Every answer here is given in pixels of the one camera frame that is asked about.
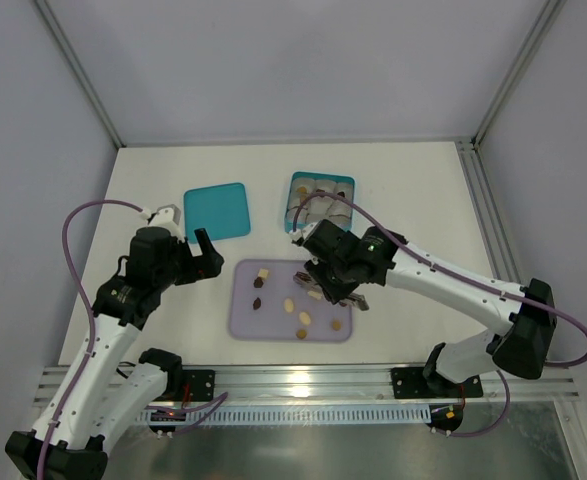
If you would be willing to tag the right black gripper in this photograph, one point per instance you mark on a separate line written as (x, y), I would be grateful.
(331, 280)

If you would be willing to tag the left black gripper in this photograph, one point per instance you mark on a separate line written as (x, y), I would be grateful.
(193, 266)

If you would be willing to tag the metal tongs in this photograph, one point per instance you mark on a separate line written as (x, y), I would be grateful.
(335, 293)

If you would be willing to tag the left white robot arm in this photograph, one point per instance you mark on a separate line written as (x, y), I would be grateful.
(76, 433)

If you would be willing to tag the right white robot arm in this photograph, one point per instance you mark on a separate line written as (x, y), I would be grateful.
(517, 320)

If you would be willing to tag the white swirl oval chocolate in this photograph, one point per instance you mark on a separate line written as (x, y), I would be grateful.
(288, 305)

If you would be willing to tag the cream oval chocolate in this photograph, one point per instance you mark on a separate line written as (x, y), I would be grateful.
(305, 318)

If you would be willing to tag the white square chocolate left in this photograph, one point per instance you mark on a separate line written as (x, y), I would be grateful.
(263, 273)

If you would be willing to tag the teal chocolate box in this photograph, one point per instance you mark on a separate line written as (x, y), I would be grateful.
(321, 207)

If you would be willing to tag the teal box lid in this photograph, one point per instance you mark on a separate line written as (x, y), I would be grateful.
(222, 210)

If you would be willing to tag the purple tray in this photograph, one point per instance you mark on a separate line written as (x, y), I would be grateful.
(271, 322)

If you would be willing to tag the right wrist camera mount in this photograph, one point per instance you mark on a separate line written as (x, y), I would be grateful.
(299, 236)

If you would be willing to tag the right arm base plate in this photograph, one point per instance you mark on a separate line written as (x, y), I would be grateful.
(408, 383)

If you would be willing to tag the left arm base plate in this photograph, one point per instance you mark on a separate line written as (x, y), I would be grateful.
(197, 385)

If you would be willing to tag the slotted cable duct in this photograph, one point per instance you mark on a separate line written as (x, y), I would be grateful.
(298, 415)

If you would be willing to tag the aluminium frame rail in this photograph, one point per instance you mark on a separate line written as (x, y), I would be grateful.
(364, 383)

